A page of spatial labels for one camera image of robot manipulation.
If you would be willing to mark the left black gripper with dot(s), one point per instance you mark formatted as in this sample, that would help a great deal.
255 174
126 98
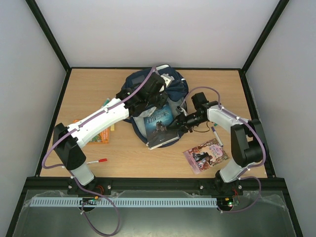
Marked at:
161 104

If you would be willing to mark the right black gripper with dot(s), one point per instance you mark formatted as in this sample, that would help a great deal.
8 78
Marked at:
180 121

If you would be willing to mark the Wuthering Heights paperback book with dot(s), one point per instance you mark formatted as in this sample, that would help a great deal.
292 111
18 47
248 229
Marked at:
156 125

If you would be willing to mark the navy blue student backpack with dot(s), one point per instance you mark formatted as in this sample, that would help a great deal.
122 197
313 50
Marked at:
177 92

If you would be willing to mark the pink illustrated paperback book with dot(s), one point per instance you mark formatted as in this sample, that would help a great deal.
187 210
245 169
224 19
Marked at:
205 156

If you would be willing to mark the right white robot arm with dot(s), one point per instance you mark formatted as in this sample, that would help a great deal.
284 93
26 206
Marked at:
248 141

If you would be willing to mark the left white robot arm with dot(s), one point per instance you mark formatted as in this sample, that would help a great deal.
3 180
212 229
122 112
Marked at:
68 141

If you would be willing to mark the purple capped marker pen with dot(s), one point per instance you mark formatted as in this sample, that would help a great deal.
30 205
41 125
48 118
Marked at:
217 136

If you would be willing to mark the green capped glue stick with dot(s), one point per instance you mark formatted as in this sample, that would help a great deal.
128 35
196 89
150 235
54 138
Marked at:
106 102

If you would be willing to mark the orange Treehouse children's book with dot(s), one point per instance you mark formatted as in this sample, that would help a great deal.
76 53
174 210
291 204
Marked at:
102 137

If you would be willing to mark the red capped marker pen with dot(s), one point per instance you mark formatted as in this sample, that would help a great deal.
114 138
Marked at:
97 161

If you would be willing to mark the right controller circuit board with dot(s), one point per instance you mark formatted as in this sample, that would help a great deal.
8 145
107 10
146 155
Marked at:
228 201

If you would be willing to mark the controller circuit board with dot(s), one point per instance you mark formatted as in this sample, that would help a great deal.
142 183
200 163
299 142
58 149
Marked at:
90 200
228 201

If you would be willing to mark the left controller circuit board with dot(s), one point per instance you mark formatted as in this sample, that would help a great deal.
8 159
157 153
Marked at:
90 200

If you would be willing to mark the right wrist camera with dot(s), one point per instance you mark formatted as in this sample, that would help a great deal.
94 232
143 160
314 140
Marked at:
180 108

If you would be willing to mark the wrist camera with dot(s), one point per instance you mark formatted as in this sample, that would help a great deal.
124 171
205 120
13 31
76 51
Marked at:
180 108
167 80

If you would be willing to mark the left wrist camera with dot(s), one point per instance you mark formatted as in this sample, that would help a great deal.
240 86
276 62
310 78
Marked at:
167 80

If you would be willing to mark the light blue slotted cable duct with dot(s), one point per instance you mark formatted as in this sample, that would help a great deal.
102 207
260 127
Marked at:
126 202

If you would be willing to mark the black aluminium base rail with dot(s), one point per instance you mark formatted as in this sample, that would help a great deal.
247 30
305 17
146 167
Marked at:
204 186

